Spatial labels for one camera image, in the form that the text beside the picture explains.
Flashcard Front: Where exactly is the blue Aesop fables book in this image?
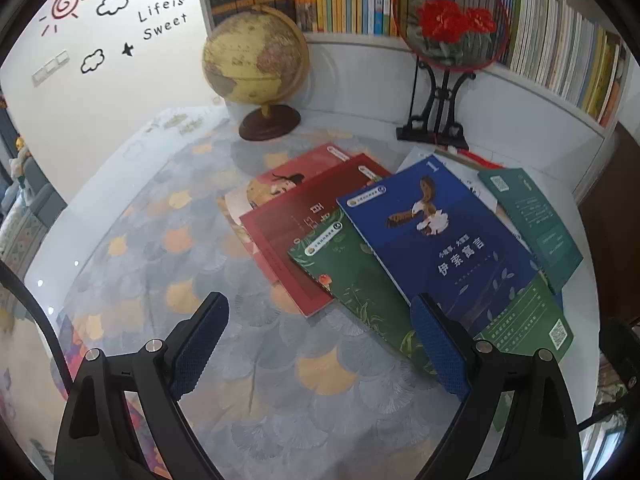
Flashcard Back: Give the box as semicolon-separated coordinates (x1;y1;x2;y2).
337;156;537;336

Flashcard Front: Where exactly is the red portrait cover book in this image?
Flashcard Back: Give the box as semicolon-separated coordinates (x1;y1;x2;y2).
218;143;352;283

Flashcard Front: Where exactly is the white rabbit hill book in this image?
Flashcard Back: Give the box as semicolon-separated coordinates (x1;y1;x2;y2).
397;148;529;249

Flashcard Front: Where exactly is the brown wooden cabinet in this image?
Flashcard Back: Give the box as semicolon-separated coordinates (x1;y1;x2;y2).
579;125;639;326

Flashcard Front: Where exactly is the green insect book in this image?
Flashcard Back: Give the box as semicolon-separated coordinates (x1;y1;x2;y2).
288;210;574;375

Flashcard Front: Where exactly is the row of shelf books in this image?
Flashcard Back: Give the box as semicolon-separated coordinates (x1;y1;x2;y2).
205;0;626;127

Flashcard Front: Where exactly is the teal book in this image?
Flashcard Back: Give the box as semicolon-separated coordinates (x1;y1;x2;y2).
478;168;582;295

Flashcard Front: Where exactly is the yellow desk globe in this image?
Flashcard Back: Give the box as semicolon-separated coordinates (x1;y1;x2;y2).
202;4;310;142

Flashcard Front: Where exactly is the red flower round fan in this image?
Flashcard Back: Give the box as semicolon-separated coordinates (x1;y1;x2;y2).
393;0;511;72

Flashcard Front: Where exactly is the dark red nursery rhyme book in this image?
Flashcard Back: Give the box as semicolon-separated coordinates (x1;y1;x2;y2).
241;154;390;318

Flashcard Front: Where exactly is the floral red purple cloth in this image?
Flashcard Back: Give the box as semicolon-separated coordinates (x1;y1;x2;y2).
55;313;171;479

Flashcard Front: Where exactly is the black cable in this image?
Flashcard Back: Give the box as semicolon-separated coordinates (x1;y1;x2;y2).
0;259;76;401

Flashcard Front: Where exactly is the red tassel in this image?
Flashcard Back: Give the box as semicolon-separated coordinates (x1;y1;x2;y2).
435;142;503;169

